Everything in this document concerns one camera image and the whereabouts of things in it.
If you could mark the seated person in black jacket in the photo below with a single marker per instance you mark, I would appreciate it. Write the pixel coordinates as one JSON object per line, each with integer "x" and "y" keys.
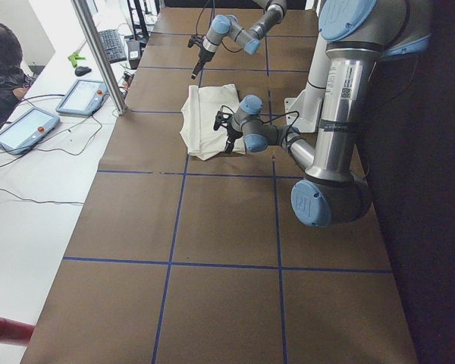
{"x": 14, "y": 83}

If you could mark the aluminium frame post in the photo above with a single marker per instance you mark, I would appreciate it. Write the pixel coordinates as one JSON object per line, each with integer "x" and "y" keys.
{"x": 92, "y": 38}

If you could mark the green plastic tool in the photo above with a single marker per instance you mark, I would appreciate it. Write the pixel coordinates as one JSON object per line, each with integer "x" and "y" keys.
{"x": 73, "y": 58}

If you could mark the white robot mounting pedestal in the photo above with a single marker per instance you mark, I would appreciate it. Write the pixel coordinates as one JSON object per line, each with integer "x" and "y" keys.
{"x": 305, "y": 110}

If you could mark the far teach pendant tablet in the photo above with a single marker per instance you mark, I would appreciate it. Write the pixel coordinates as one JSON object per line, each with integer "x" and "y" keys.
{"x": 83, "y": 98}

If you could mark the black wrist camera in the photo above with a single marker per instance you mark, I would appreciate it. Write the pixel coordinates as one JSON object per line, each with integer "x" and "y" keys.
{"x": 195, "y": 40}
{"x": 223, "y": 118}

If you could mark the white long-sleeve printed shirt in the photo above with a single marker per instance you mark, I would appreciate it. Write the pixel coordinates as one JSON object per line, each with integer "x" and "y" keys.
{"x": 199, "y": 111}

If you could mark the black keyboard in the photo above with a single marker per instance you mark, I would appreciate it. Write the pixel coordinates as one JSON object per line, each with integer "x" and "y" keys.
{"x": 112, "y": 46}

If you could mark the near teach pendant tablet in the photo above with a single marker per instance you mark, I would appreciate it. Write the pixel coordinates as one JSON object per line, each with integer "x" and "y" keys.
{"x": 24, "y": 133}

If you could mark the black computer mouse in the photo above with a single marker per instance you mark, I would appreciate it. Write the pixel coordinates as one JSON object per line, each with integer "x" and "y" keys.
{"x": 80, "y": 71}

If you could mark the small black box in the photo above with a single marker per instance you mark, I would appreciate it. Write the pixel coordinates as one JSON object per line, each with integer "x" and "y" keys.
{"x": 134, "y": 53}

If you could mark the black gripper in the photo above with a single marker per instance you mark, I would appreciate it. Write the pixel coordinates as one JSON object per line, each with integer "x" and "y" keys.
{"x": 233, "y": 133}
{"x": 202, "y": 56}

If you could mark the red cylinder tube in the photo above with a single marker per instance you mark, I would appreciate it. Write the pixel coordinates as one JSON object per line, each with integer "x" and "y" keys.
{"x": 15, "y": 333}

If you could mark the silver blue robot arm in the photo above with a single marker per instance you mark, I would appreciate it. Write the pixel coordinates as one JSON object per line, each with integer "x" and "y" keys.
{"x": 228, "y": 26}
{"x": 353, "y": 36}

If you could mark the teach pendant tablet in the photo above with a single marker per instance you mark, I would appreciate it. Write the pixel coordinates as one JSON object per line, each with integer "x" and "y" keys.
{"x": 24, "y": 133}
{"x": 83, "y": 98}

